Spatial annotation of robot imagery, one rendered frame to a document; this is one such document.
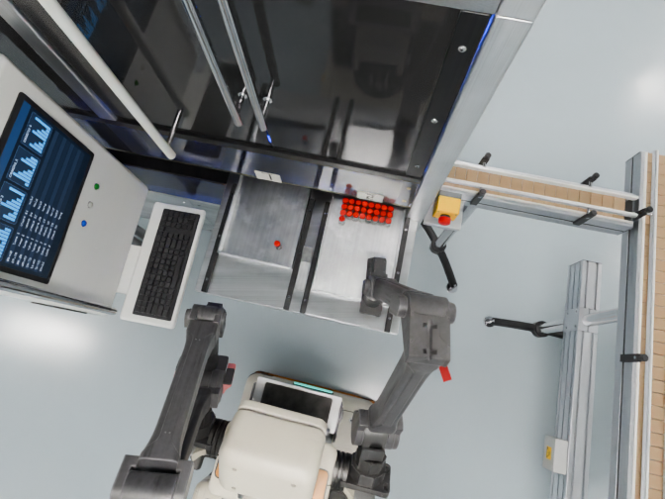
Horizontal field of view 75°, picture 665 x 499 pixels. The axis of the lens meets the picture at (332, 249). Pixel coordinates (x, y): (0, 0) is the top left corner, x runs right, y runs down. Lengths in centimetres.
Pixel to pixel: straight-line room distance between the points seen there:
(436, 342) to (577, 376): 126
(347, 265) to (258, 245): 32
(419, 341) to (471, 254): 176
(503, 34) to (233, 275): 110
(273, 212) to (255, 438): 83
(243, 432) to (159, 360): 156
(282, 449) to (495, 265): 181
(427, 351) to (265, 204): 95
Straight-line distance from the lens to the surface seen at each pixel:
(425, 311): 81
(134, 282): 173
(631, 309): 171
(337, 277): 148
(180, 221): 170
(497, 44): 81
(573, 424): 201
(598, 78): 329
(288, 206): 157
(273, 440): 100
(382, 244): 152
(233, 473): 103
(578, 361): 202
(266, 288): 150
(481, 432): 246
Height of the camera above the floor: 234
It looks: 75 degrees down
